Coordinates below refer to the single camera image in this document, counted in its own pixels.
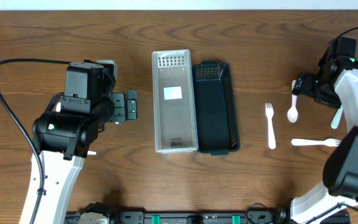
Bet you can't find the dark green plastic basket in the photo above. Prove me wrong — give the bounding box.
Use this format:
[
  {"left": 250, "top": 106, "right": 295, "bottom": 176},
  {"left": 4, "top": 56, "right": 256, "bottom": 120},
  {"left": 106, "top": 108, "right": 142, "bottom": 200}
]
[{"left": 192, "top": 60, "right": 241, "bottom": 156}]

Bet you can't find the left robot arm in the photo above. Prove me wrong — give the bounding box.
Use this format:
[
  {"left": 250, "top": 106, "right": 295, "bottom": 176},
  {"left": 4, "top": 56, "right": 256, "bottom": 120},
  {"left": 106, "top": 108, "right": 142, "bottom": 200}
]
[{"left": 20, "top": 90, "right": 137, "bottom": 223}]

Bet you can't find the white plastic utensil handle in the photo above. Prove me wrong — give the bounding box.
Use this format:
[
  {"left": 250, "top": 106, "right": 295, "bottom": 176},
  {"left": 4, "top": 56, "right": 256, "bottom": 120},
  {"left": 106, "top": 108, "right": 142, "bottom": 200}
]
[{"left": 331, "top": 106, "right": 343, "bottom": 129}]

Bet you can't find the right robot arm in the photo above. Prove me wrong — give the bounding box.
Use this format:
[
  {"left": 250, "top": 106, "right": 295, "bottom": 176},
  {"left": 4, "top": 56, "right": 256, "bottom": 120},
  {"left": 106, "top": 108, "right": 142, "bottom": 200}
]
[{"left": 283, "top": 55, "right": 358, "bottom": 223}]

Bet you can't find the clear plastic basket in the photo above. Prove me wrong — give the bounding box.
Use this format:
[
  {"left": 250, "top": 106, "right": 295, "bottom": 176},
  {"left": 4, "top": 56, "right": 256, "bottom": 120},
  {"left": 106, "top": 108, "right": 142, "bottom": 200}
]
[{"left": 152, "top": 49, "right": 198, "bottom": 154}]

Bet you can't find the white plastic spoon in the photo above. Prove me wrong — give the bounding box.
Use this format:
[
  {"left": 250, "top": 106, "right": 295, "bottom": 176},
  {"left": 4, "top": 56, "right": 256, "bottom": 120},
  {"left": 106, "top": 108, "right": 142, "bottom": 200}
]
[{"left": 287, "top": 94, "right": 298, "bottom": 123}]

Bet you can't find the white plastic fork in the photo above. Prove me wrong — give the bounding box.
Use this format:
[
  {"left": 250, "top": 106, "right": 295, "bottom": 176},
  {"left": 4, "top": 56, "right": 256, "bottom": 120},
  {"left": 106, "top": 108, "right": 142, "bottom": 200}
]
[
  {"left": 265, "top": 103, "right": 276, "bottom": 149},
  {"left": 291, "top": 138, "right": 341, "bottom": 147}
]

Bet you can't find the black rail with clamps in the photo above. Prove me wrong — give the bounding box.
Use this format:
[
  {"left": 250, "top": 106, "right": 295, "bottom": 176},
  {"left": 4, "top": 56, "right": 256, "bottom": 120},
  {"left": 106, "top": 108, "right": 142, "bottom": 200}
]
[{"left": 63, "top": 202, "right": 351, "bottom": 224}]

